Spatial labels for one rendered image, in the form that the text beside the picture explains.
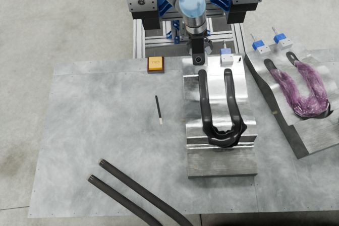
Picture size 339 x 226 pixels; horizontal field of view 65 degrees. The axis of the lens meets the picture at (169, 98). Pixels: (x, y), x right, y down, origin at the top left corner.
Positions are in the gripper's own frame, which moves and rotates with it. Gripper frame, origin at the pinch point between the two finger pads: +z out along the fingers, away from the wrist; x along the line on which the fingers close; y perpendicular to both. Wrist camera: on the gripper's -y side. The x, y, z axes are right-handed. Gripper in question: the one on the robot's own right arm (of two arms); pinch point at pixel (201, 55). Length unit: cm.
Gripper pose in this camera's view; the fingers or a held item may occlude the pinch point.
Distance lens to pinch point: 112.8
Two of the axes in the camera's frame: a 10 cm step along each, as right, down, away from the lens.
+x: -9.8, 0.9, 1.7
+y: -0.4, -9.6, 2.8
